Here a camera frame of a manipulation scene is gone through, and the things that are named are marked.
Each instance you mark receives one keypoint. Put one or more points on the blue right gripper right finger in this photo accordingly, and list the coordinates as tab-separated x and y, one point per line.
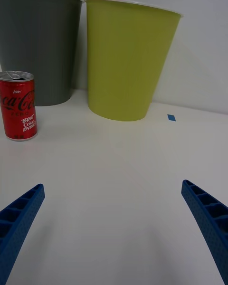
209	218

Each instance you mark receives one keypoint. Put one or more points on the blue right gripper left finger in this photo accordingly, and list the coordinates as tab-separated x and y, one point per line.
20	221

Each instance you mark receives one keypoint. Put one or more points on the red drink can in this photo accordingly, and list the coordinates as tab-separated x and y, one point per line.
19	109

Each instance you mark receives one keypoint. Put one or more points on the grey plastic waste bin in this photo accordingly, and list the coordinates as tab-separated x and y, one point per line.
40	45

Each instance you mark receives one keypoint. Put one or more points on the yellow-green plastic waste bin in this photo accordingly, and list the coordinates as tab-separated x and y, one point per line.
126	61

